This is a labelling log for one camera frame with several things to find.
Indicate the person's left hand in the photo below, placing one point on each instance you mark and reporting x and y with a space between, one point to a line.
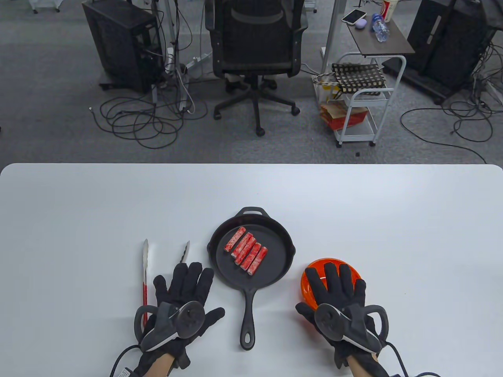
184 282

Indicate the person's right hand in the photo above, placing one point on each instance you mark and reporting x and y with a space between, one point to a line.
338 286

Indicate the orange plastic bowl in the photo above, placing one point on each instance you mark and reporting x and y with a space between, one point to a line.
319 264

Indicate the person's left forearm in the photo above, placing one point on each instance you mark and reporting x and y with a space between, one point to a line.
161 367

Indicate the person's right forearm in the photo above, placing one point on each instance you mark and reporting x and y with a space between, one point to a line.
367 369

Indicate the grey right hand controller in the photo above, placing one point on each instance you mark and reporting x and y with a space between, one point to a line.
330 320

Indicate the grey hand controller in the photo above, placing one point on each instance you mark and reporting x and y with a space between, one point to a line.
190 318
330 320

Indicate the grey left hand controller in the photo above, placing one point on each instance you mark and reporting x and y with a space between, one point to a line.
190 318

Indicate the black cast iron skillet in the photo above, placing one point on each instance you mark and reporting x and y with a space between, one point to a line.
275 251

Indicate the white rolling cart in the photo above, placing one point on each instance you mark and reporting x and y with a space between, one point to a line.
355 137

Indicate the red cardboard box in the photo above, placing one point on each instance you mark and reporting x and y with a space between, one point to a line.
346 118

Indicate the yellow white plastic bag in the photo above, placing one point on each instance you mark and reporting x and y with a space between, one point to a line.
326 88

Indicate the black white checkered bag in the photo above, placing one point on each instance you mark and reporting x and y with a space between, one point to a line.
357 76

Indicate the white desk foot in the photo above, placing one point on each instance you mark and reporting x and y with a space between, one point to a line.
198 62

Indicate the white power strip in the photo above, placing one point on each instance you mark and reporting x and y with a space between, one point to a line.
169 61

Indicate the brown top side table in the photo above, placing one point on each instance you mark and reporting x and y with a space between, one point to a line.
387 45

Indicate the black computer tower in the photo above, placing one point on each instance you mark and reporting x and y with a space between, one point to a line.
118 43

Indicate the black mesh office chair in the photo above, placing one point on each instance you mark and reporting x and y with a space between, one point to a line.
255 43

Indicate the clear plastic water bottle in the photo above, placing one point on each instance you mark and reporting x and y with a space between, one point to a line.
380 28

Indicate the purple earbud case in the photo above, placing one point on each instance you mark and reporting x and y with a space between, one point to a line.
361 23

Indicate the white smartphone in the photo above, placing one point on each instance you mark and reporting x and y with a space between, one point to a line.
353 16

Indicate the black equipment rack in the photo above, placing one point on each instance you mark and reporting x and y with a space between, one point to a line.
448 39

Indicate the red white paper cup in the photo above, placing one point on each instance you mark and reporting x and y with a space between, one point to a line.
389 10

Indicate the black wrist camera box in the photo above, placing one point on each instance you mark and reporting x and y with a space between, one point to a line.
126 372

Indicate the aluminium frame post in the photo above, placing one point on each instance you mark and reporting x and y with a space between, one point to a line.
332 35

